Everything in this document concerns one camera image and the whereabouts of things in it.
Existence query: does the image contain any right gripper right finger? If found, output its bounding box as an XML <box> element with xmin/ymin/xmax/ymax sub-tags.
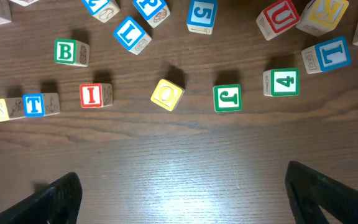
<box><xmin>285</xmin><ymin>161</ymin><xmax>358</xmax><ymax>223</ymax></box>

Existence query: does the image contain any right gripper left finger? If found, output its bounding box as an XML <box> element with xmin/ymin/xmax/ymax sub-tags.
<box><xmin>0</xmin><ymin>172</ymin><xmax>83</xmax><ymax>224</ymax></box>

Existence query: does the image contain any blue T block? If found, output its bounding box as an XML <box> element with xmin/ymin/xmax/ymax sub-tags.
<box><xmin>22</xmin><ymin>93</ymin><xmax>60</xmax><ymax>118</ymax></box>

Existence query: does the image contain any green B block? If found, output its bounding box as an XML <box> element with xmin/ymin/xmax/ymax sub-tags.
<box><xmin>54</xmin><ymin>39</ymin><xmax>90</xmax><ymax>67</ymax></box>

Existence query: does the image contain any yellow O block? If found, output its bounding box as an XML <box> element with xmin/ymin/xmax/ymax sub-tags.
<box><xmin>150</xmin><ymin>79</ymin><xmax>185</xmax><ymax>111</ymax></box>

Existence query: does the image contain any yellow S block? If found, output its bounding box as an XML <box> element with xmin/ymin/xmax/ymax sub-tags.
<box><xmin>0</xmin><ymin>97</ymin><xmax>25</xmax><ymax>122</ymax></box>

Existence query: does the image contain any green 4 block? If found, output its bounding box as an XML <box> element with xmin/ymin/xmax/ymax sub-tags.
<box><xmin>262</xmin><ymin>68</ymin><xmax>300</xmax><ymax>97</ymax></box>

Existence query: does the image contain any red I block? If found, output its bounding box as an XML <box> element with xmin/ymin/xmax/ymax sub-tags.
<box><xmin>80</xmin><ymin>83</ymin><xmax>113</xmax><ymax>108</ymax></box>

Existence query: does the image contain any green J block right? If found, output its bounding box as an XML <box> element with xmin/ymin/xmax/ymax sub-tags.
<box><xmin>213</xmin><ymin>84</ymin><xmax>242</xmax><ymax>113</ymax></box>

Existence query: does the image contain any blue L block right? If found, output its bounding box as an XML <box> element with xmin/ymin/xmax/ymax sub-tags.
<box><xmin>301</xmin><ymin>36</ymin><xmax>352</xmax><ymax>74</ymax></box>

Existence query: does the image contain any blue l block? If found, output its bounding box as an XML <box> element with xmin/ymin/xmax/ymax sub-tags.
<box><xmin>113</xmin><ymin>16</ymin><xmax>152</xmax><ymax>55</ymax></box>
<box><xmin>301</xmin><ymin>36</ymin><xmax>352</xmax><ymax>74</ymax></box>

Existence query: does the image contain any yellow K block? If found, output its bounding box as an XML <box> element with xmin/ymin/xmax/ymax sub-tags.
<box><xmin>295</xmin><ymin>0</ymin><xmax>349</xmax><ymax>37</ymax></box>

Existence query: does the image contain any red U block right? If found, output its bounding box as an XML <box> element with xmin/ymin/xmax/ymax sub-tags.
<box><xmin>256</xmin><ymin>0</ymin><xmax>300</xmax><ymax>40</ymax></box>

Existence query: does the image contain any blue 2 block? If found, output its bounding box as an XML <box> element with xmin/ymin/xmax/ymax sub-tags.
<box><xmin>82</xmin><ymin>0</ymin><xmax>120</xmax><ymax>23</ymax></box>

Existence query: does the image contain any blue 5 block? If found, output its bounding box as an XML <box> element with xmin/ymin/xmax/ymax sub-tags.
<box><xmin>186</xmin><ymin>0</ymin><xmax>218</xmax><ymax>35</ymax></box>

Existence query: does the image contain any blue P block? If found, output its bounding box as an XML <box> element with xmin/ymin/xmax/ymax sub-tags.
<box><xmin>133</xmin><ymin>0</ymin><xmax>170</xmax><ymax>28</ymax></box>

